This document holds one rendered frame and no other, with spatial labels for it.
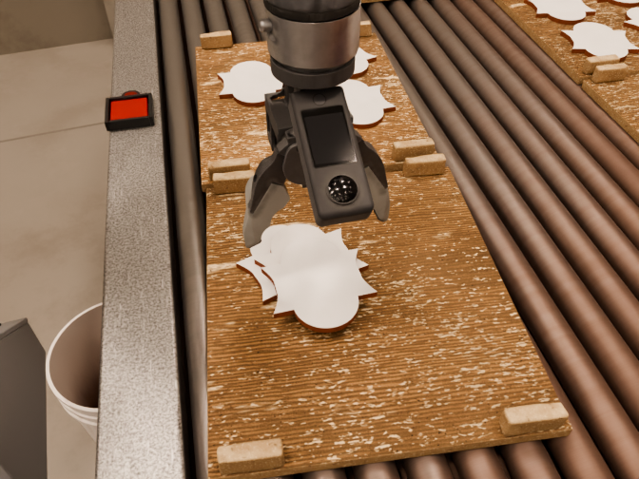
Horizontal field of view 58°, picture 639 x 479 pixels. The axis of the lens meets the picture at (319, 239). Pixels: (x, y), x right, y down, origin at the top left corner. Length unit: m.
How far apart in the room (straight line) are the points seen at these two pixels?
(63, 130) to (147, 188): 1.92
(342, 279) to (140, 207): 0.33
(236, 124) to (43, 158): 1.78
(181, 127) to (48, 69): 2.33
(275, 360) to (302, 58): 0.32
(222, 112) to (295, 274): 0.39
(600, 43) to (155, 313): 0.94
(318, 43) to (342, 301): 0.29
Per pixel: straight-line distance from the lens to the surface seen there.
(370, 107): 0.96
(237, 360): 0.63
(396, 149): 0.85
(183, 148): 0.93
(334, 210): 0.45
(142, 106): 1.03
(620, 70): 1.15
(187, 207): 0.82
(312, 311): 0.63
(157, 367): 0.67
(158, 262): 0.77
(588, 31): 1.29
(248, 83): 1.03
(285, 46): 0.47
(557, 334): 0.72
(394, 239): 0.74
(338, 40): 0.46
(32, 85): 3.18
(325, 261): 0.67
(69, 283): 2.08
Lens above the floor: 1.46
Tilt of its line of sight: 46 degrees down
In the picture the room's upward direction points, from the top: straight up
